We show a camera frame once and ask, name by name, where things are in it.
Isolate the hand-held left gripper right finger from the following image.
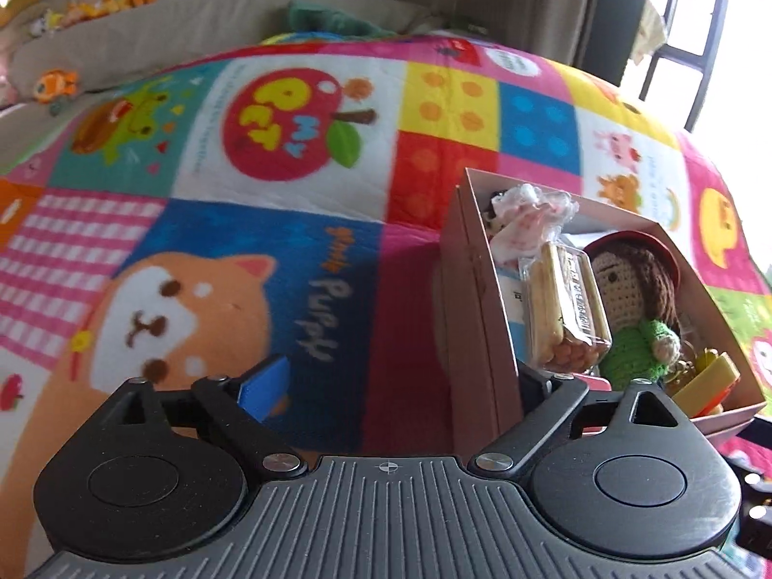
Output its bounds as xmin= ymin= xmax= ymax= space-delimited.
xmin=470 ymin=365 xmax=689 ymax=483

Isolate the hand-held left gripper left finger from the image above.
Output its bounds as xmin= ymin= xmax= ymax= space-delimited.
xmin=96 ymin=355 xmax=310 ymax=482

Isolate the pink heart-shaped toy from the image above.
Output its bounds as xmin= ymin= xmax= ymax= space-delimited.
xmin=570 ymin=372 xmax=611 ymax=396

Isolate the yellow bread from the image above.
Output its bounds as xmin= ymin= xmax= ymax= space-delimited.
xmin=671 ymin=353 xmax=742 ymax=418

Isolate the biscuit stick packet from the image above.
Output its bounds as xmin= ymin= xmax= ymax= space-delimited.
xmin=517 ymin=242 xmax=613 ymax=375

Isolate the blue tissue packet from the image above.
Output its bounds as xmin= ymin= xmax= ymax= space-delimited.
xmin=505 ymin=265 xmax=535 ymax=354

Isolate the pink cardboard box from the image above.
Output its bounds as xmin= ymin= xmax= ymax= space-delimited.
xmin=437 ymin=167 xmax=759 ymax=453

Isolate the crochet doll with red hat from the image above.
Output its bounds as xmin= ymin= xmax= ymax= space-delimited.
xmin=584 ymin=230 xmax=685 ymax=392

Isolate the pink item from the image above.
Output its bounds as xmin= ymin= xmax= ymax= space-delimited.
xmin=488 ymin=184 xmax=580 ymax=269

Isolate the colourful printed blanket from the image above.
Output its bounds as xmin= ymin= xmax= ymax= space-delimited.
xmin=0 ymin=33 xmax=772 ymax=579

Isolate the beige sofa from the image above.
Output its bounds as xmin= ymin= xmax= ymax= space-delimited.
xmin=0 ymin=0 xmax=435 ymax=112

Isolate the orange fish plush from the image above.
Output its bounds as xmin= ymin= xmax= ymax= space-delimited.
xmin=33 ymin=69 xmax=81 ymax=103

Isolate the green cloth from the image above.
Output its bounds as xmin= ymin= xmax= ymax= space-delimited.
xmin=283 ymin=0 xmax=393 ymax=37

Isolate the hanging pale cloth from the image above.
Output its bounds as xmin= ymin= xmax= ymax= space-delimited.
xmin=633 ymin=0 xmax=667 ymax=55

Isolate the beige curtain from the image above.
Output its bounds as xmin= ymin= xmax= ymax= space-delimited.
xmin=546 ymin=0 xmax=607 ymax=67

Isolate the row of plush toys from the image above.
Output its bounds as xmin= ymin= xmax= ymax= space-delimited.
xmin=27 ymin=0 xmax=161 ymax=34

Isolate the yellow plush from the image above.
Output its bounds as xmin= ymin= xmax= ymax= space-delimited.
xmin=0 ymin=0 xmax=46 ymax=28

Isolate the black window frame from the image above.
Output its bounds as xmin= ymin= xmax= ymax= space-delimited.
xmin=636 ymin=0 xmax=733 ymax=134

